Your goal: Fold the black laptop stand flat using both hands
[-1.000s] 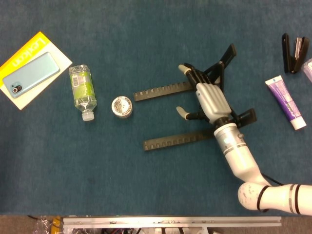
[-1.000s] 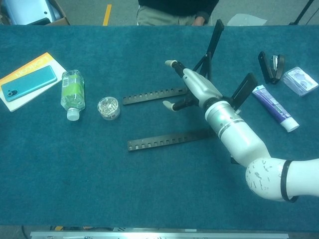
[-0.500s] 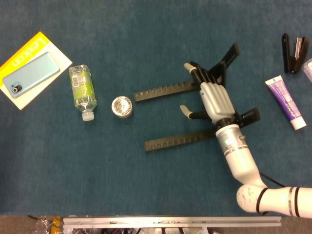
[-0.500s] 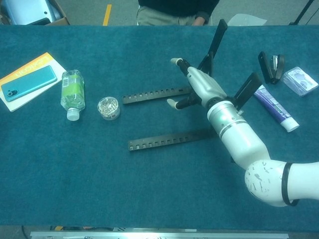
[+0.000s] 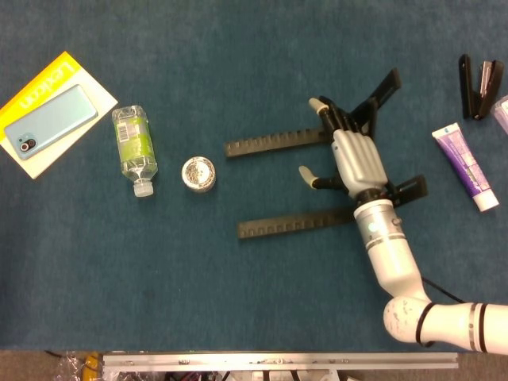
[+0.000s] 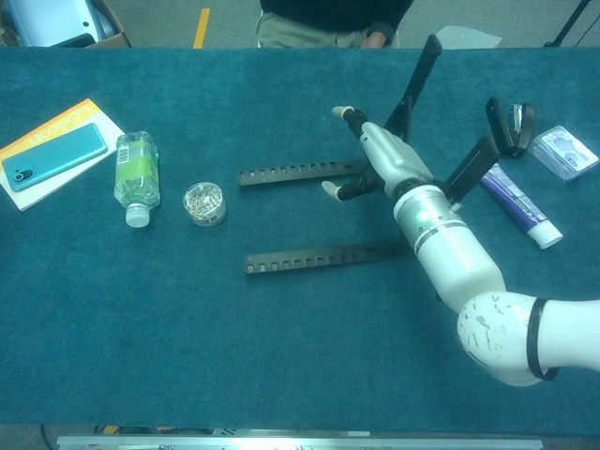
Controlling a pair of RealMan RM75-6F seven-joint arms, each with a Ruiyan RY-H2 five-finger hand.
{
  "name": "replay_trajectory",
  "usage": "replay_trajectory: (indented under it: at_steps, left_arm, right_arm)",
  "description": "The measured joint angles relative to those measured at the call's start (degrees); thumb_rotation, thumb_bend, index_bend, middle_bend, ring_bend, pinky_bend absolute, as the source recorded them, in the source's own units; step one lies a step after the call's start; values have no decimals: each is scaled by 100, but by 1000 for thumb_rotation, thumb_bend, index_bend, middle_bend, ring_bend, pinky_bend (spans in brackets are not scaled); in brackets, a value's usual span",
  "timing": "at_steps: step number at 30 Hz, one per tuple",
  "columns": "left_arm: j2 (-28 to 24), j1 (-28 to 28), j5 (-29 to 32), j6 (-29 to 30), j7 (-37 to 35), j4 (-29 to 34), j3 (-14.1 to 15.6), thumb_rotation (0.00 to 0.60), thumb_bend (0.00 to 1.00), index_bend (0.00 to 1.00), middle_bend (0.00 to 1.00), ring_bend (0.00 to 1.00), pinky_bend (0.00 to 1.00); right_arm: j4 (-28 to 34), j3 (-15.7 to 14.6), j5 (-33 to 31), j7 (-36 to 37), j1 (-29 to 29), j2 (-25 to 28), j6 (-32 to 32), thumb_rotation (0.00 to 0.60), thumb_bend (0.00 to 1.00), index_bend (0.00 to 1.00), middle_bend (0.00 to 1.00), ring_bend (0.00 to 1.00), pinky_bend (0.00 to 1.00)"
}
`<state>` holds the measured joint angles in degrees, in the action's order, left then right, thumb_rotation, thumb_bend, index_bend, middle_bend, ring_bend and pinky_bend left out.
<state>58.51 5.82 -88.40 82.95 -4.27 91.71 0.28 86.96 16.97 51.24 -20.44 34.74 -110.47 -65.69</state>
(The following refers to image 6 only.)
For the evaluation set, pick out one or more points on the purple white toothpaste tube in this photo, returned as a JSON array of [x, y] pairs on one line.
[[515, 201]]

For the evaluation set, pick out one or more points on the white paper sheet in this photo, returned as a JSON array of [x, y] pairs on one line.
[[469, 37]]

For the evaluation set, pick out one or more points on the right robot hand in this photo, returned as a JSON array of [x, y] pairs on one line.
[[394, 164]]

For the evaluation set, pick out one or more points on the yellow white booklet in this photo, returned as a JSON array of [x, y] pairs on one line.
[[108, 126]]

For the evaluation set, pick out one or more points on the light blue smartphone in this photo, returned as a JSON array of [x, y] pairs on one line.
[[56, 157]]

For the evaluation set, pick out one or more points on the brown cardboard box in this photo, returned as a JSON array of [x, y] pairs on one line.
[[117, 40]]

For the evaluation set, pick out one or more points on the aluminium frame rail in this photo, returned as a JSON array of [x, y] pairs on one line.
[[300, 443]]

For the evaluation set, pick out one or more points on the small round metal tin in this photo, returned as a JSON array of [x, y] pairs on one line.
[[204, 204]]

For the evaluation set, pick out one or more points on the clear plastic card packet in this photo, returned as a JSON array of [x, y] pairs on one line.
[[565, 152]]

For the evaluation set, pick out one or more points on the teal felt table cloth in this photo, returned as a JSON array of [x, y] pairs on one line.
[[300, 351]]

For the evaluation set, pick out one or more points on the clear bottle green label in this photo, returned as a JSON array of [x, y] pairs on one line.
[[137, 173]]

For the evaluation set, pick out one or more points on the person in dark clothes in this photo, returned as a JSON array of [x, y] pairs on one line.
[[328, 19]]

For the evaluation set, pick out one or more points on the black stapler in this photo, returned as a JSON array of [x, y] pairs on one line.
[[499, 126]]

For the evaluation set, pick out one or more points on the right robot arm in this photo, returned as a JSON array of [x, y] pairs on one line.
[[459, 267]]

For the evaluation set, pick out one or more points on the black folding laptop stand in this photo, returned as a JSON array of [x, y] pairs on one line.
[[300, 172]]

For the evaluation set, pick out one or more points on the pale blue plastic casing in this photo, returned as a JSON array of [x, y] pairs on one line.
[[51, 19]]

